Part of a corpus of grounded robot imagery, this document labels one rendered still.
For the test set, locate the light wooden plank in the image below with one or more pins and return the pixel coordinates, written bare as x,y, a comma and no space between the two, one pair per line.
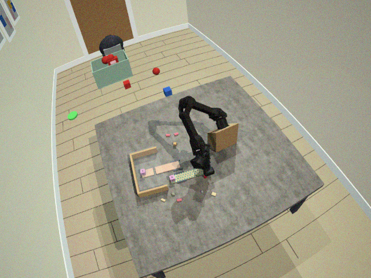
171,166

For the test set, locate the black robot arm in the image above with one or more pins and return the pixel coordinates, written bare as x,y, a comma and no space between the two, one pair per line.
196,141

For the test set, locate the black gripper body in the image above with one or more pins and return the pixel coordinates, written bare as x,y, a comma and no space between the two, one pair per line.
208,170

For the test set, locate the cream strip with teal polka dots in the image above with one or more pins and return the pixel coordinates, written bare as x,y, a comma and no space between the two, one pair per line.
187,175

